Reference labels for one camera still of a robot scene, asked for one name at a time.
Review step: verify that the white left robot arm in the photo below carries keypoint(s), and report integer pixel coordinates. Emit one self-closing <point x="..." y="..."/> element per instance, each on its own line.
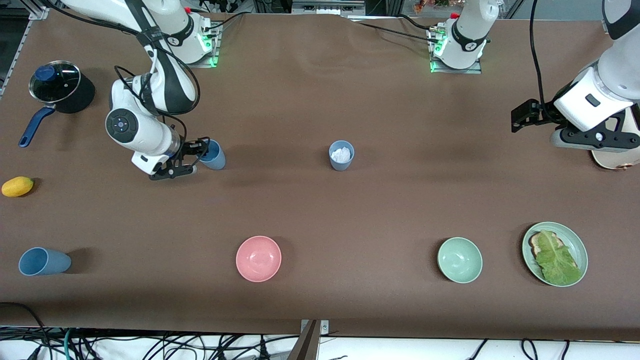
<point x="470" y="30"/>

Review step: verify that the blue cup holding tissue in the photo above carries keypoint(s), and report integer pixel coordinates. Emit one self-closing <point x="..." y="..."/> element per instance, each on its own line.
<point x="341" y="166"/>

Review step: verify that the green lettuce leaf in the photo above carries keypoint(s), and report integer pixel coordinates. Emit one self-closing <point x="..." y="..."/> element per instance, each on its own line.
<point x="557" y="262"/>

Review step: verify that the metal base plate right arm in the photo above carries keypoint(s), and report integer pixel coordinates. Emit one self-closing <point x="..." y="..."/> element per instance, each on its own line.
<point x="216" y="50"/>

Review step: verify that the blue plastic cup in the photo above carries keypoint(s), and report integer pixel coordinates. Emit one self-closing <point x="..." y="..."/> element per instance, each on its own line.
<point x="216" y="159"/>
<point x="45" y="262"/>

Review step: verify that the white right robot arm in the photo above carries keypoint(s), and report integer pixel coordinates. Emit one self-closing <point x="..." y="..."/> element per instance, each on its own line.
<point x="165" y="90"/>

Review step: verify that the pink bowl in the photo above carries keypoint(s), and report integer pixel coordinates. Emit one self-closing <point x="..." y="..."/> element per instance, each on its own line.
<point x="258" y="259"/>

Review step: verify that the toast bread slice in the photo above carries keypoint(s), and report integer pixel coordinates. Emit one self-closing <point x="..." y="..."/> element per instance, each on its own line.
<point x="537" y="244"/>

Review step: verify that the yellow lemon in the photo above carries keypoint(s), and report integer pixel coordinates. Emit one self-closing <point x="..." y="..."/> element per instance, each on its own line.
<point x="17" y="187"/>

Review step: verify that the pale green plate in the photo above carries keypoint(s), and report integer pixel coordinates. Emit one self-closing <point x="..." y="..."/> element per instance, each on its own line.
<point x="577" y="246"/>

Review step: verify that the cream toaster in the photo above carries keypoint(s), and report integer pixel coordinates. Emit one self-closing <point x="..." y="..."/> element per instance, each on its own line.
<point x="615" y="160"/>

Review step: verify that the grey metal table bracket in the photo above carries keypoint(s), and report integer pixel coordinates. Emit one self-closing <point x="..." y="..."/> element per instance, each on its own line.
<point x="310" y="342"/>

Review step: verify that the metal base plate left arm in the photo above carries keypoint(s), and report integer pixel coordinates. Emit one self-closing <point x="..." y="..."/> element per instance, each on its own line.
<point x="435" y="67"/>

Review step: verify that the white tissue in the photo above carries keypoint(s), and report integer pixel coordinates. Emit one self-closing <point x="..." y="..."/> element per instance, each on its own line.
<point x="341" y="155"/>

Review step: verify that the silver device box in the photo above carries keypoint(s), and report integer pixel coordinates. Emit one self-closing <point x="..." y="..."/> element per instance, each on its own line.
<point x="327" y="7"/>

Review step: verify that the pale green bowl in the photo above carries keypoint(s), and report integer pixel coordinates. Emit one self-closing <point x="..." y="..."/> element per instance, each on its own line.
<point x="460" y="260"/>

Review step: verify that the black pot with glass lid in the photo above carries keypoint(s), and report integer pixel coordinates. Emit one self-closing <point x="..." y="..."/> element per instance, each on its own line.
<point x="62" y="82"/>

